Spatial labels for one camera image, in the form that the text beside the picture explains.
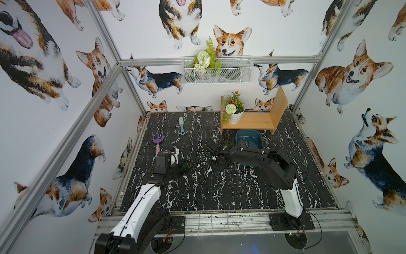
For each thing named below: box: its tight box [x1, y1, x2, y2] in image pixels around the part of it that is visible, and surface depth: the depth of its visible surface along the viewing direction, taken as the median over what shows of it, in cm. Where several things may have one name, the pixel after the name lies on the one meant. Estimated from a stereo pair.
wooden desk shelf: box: [219, 86, 289, 136], surface depth 106 cm
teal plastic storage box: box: [235, 129, 264, 150], surface depth 106 cm
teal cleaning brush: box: [178, 116, 186, 136], surface depth 117 cm
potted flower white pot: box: [222, 90, 246, 125], surface depth 98 cm
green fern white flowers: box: [189, 35, 222, 75], surface depth 83 cm
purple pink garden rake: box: [151, 131, 165, 159], surface depth 108 cm
